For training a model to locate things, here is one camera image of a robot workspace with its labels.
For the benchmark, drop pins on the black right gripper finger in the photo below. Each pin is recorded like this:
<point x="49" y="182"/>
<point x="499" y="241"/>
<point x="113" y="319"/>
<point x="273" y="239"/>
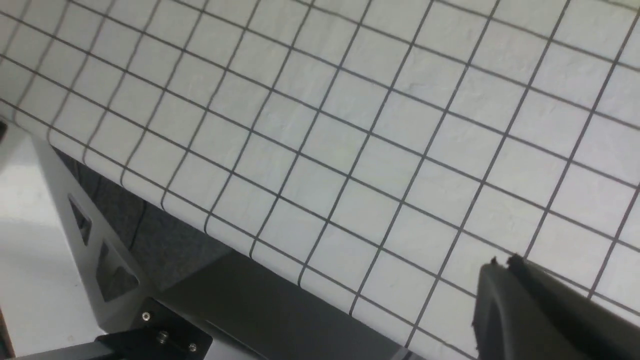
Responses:
<point x="523" y="313"/>

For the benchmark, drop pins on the white checkered tablecloth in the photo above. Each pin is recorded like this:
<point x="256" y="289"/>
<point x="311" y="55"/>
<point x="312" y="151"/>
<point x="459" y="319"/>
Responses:
<point x="373" y="152"/>

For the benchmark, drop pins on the black mounting bracket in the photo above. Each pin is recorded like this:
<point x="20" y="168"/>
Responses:
<point x="158" y="333"/>

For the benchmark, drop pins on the white metal table frame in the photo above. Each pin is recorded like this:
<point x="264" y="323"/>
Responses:
<point x="65" y="275"/>

